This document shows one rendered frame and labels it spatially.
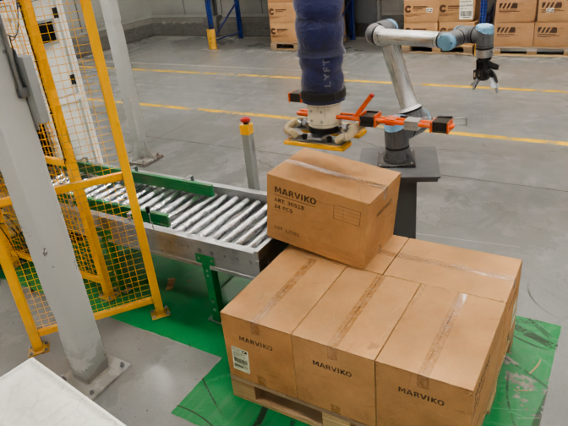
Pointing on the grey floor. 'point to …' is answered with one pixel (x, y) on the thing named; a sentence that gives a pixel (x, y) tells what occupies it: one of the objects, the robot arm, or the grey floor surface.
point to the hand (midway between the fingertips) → (485, 91)
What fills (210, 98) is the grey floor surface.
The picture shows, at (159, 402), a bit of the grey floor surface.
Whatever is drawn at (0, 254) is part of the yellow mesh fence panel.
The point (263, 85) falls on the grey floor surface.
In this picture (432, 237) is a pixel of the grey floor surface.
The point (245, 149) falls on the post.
